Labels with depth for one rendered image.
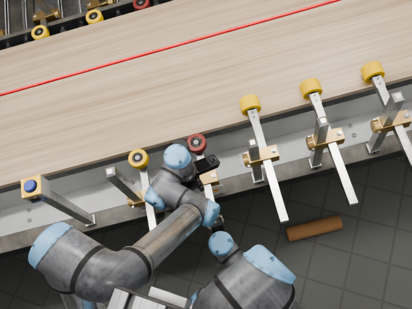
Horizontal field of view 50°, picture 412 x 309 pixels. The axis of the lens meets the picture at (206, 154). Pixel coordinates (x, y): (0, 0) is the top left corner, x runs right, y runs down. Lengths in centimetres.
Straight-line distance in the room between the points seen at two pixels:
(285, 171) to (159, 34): 85
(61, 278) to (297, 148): 134
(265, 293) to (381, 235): 170
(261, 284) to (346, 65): 119
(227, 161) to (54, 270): 121
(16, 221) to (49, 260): 131
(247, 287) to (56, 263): 41
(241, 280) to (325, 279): 159
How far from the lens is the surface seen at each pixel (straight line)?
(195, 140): 178
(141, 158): 182
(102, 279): 96
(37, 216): 226
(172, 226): 112
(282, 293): 102
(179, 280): 259
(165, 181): 128
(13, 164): 206
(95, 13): 230
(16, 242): 218
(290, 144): 206
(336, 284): 255
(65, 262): 98
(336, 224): 252
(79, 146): 195
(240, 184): 192
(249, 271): 98
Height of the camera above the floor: 252
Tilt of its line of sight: 66 degrees down
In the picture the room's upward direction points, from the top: 23 degrees counter-clockwise
